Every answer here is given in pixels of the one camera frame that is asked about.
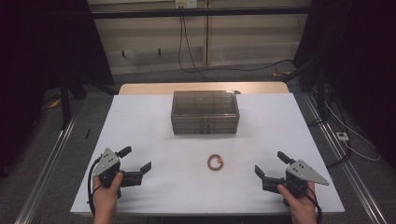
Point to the black curtain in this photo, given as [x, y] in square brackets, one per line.
[37, 62]
[361, 62]

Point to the black wall hook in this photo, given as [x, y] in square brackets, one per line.
[159, 51]
[123, 53]

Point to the yellow floor tape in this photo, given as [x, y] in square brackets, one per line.
[54, 104]
[281, 74]

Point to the black metal stand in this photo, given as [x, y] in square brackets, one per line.
[320, 93]
[65, 105]

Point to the smoky transparent drawer box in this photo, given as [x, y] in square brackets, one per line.
[204, 105]

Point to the person's left hand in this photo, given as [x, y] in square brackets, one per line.
[107, 194]

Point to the aluminium floor rail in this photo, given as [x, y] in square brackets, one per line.
[46, 174]
[359, 186]

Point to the wooden table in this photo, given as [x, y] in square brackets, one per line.
[149, 88]

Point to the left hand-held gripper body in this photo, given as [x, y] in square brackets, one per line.
[106, 161]

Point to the small black stick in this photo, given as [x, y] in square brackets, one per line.
[88, 133]

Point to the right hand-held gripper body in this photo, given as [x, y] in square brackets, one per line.
[303, 172]

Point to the white power strip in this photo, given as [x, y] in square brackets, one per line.
[342, 136]

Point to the black horizontal bar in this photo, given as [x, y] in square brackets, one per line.
[186, 12]

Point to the white wall socket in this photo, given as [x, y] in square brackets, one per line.
[186, 3]

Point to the white table mat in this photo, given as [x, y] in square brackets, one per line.
[149, 130]

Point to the person's right hand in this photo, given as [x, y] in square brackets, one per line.
[299, 202]

